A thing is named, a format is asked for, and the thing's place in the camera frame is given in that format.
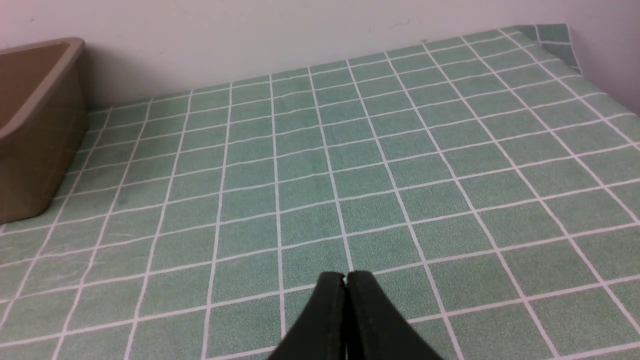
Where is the green checkered table cloth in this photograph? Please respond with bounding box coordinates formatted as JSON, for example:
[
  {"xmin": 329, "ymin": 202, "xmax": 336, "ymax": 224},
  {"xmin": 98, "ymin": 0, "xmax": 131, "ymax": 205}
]
[{"xmin": 1, "ymin": 23, "xmax": 639, "ymax": 360}]

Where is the olive green plastic bin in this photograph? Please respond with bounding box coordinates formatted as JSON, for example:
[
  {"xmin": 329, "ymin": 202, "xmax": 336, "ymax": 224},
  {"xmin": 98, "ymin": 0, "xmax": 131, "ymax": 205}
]
[{"xmin": 0, "ymin": 37, "xmax": 89, "ymax": 224}]

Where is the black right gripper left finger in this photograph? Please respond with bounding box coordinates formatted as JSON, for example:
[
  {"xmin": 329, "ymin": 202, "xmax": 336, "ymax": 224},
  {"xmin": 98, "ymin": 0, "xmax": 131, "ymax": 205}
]
[{"xmin": 269, "ymin": 272, "xmax": 346, "ymax": 360}]

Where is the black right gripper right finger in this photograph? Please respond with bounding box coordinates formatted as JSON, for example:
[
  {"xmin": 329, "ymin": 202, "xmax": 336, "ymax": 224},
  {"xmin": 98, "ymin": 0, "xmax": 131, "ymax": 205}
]
[{"xmin": 346, "ymin": 271, "xmax": 442, "ymax": 360}]

